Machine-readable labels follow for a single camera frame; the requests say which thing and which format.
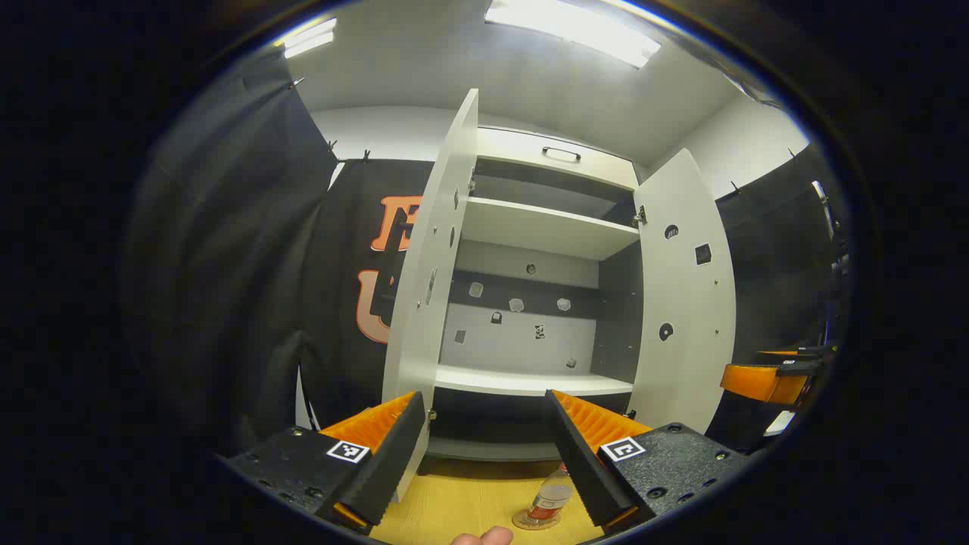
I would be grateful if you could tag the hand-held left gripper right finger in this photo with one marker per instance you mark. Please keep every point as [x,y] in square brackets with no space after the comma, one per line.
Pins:
[579,462]

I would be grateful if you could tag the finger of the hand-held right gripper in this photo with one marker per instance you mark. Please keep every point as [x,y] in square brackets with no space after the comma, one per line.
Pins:
[802,353]
[764,382]

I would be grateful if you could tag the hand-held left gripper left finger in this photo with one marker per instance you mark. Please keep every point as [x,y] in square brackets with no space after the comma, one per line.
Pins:
[394,462]

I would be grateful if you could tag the clear plastic bottle red label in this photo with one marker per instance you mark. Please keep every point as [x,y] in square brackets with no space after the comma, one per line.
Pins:
[551,493]

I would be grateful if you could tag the white cabinet door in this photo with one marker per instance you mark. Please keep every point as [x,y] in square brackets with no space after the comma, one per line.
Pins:
[431,303]
[685,303]

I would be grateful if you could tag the round brown coaster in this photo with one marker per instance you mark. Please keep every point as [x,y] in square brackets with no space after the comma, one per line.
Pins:
[522,522]

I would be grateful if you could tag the white cabinet shelf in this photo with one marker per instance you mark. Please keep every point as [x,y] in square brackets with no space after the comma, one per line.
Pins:
[545,227]
[522,381]

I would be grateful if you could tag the white cabinet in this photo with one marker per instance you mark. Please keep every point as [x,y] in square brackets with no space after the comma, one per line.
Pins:
[530,333]

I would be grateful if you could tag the black backdrop cloth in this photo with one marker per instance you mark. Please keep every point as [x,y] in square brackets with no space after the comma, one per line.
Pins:
[227,265]

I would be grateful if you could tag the white cabinet drawer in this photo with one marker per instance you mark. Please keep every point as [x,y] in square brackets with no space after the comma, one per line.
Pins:
[530,163]

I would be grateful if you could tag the large ceiling light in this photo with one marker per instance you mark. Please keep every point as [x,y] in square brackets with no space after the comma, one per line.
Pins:
[575,30]

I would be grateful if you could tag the small ceiling light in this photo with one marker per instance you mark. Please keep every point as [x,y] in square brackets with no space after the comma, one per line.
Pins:
[309,39]

